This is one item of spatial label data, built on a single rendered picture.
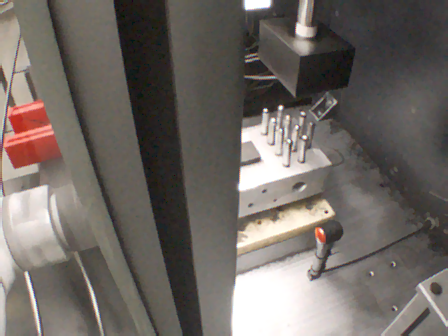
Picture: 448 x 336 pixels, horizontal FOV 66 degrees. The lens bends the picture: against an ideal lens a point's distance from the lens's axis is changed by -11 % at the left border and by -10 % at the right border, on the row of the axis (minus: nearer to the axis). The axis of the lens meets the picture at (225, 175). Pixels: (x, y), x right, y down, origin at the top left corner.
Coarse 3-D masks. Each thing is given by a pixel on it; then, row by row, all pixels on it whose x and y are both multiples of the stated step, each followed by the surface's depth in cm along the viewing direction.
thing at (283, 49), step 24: (312, 0) 32; (264, 24) 37; (288, 24) 37; (312, 24) 34; (264, 48) 39; (288, 48) 34; (312, 48) 33; (336, 48) 34; (288, 72) 35; (312, 72) 34; (336, 72) 35
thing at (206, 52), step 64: (64, 0) 6; (128, 0) 8; (192, 0) 7; (128, 64) 9; (192, 64) 8; (128, 128) 8; (192, 128) 9; (128, 192) 10; (192, 192) 11; (128, 256) 12; (192, 256) 13; (192, 320) 19
